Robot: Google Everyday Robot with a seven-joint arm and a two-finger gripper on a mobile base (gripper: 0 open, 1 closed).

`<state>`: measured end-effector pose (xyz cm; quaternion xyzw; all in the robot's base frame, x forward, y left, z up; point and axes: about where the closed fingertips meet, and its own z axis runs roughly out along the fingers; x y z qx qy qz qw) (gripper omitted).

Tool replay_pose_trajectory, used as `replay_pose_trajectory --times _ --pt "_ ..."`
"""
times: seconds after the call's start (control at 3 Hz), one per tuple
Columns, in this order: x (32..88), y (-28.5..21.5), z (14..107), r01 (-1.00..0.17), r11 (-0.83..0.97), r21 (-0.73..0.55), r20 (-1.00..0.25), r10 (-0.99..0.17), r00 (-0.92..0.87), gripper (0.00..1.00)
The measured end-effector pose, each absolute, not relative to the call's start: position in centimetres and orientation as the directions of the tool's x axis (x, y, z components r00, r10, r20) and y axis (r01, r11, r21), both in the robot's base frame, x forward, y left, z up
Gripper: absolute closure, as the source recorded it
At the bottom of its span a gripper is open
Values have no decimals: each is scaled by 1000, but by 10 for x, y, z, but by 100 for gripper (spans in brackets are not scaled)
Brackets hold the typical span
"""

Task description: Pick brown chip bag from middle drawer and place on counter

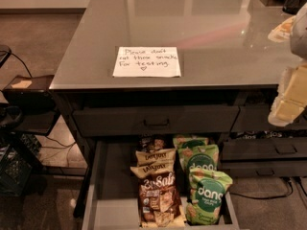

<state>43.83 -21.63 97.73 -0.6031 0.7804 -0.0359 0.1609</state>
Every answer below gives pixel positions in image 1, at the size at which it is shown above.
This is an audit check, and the black plastic crate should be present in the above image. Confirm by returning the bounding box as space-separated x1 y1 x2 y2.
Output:
0 139 32 196

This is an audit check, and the front green Dang chip bag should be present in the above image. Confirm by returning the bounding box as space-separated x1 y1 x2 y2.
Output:
186 168 233 225

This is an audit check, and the middle green Dang chip bag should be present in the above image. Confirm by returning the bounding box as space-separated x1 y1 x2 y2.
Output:
178 145 219 173

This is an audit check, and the rear green Dang chip bag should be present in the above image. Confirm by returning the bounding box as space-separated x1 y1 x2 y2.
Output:
173 134 209 149

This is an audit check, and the dark snack bags right drawer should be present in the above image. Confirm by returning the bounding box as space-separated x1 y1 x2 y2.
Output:
232 130 307 140

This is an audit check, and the tan Late July chip bag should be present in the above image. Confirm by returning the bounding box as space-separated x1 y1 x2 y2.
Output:
130 162 174 179

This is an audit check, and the brown sea salt chip bag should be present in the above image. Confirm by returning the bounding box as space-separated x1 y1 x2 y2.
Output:
138 172 185 228

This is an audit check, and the closed top right drawer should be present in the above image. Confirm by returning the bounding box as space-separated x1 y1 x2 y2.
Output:
232 104 307 132

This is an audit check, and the open middle drawer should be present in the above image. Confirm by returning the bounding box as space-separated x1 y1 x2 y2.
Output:
82 141 240 230

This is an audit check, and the dark chip bag at back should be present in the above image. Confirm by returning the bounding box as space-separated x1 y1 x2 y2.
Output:
138 135 166 153

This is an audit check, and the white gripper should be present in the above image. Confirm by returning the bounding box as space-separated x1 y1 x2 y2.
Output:
268 64 307 127

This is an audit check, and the right middle drawer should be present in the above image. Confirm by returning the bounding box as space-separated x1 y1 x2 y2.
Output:
221 137 307 161

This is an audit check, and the white handwritten paper note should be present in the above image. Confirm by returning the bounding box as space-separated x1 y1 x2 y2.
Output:
113 47 181 78

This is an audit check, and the closed top left drawer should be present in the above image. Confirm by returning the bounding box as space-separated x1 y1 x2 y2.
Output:
73 105 239 137

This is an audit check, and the green dang chip bag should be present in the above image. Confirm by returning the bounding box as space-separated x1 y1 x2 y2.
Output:
178 145 219 173
186 168 233 225
173 134 209 149

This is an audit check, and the black floor cable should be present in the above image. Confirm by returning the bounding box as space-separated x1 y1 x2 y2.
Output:
229 176 295 200

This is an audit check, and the closed drawer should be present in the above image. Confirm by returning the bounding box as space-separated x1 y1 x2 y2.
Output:
232 104 307 132
73 105 239 137

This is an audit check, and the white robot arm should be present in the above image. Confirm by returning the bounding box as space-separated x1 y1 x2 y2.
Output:
268 5 307 127

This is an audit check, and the right lower drawer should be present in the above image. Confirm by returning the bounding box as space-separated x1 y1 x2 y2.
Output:
219 160 307 177

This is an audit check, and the grey cabinet with glass top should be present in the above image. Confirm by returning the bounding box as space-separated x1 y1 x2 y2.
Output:
48 0 307 219

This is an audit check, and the black side stand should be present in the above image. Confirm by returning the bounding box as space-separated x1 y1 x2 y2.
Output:
1 75 59 136

